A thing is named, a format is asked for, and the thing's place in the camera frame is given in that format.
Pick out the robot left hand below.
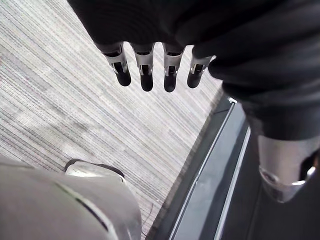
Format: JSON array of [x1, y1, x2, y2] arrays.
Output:
[[66, 0, 320, 204]]

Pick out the silver robot leg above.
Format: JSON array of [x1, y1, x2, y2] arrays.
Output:
[[0, 154, 142, 240]]

